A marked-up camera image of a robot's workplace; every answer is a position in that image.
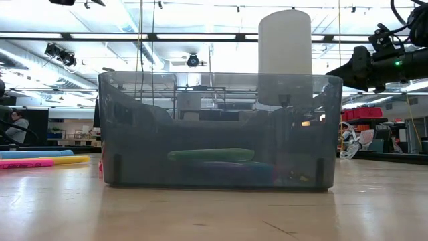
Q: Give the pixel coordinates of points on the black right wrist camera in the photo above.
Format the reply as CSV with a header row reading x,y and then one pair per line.
x,y
382,40

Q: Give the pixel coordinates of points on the green thin marker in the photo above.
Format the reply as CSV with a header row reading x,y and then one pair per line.
x,y
210,154

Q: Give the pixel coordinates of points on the white lamp with wooden base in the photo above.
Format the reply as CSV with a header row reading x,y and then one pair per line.
x,y
284,43

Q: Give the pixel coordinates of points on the purple thin marker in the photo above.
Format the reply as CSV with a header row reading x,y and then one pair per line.
x,y
214,172

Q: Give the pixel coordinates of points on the blue thick marker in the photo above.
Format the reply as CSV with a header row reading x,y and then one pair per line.
x,y
33,154

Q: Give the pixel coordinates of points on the dark smoky transparent bin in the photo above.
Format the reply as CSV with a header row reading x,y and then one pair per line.
x,y
133,150

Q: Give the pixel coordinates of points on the person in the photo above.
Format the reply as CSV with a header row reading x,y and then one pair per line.
x,y
18,132

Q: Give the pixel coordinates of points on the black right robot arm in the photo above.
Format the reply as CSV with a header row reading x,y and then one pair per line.
x,y
421,30

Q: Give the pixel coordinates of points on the black overhead frame beam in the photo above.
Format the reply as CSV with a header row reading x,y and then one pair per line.
x,y
152,36

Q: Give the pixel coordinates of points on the pink highlighter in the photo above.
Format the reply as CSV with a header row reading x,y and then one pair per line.
x,y
26,164
101,166

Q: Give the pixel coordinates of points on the black studio light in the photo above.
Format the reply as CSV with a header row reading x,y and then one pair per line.
x,y
61,55

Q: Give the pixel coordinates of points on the yellow highlighter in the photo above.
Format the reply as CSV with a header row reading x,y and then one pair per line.
x,y
70,160

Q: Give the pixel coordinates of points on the red storage bins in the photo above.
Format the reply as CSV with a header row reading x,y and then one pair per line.
x,y
362,114

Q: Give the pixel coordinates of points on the black overhead camera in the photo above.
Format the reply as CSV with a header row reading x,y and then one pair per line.
x,y
193,60

